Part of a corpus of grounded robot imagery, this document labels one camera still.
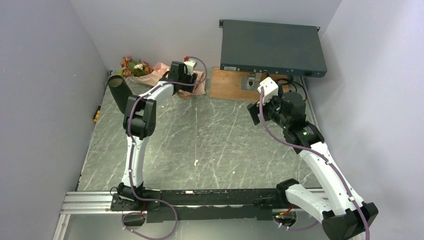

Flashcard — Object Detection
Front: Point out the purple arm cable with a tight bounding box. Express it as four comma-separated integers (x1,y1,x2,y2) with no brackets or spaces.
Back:
259,86,371,240
121,56,208,240

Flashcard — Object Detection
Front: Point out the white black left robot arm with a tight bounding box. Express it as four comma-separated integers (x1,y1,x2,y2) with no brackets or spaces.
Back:
108,59,198,210

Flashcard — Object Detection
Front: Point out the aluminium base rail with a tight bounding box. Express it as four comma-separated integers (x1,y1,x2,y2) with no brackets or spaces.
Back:
54,190,326,240

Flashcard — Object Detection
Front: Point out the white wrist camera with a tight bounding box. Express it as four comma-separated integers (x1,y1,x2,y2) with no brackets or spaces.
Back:
183,56,197,75
257,77,279,102

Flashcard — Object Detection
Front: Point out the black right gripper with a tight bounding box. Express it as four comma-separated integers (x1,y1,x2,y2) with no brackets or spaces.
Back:
247,90,290,129

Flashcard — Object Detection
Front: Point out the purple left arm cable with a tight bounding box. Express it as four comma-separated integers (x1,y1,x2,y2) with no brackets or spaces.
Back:
121,56,208,240

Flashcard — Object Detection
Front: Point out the black mounting base plate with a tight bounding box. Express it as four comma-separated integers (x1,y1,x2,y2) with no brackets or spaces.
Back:
110,188,292,223

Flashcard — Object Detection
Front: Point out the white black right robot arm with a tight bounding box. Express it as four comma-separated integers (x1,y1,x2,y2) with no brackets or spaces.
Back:
247,89,379,240

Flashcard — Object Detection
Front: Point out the metal stand bracket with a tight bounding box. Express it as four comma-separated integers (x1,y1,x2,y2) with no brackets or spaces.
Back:
240,73,262,91

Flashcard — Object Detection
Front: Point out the wooden board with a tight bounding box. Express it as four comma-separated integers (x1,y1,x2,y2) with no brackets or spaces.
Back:
209,67,267,103

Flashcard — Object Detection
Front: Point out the black coiled cable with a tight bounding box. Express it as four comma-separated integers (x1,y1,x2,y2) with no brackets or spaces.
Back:
274,76,308,102

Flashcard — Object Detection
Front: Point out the dark grey network switch box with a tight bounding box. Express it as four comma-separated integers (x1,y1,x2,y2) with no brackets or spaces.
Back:
219,19,328,78

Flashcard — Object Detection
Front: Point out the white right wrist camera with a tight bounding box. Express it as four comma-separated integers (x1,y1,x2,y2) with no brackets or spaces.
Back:
257,77,279,102

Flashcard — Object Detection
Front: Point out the black cylindrical vase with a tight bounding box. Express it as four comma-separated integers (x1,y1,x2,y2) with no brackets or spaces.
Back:
107,75,134,114

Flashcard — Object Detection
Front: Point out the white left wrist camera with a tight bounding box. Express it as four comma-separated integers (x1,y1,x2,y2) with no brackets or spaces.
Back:
183,56,197,75

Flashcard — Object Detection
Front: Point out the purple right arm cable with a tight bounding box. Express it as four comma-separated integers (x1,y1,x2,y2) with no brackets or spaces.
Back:
259,86,371,240

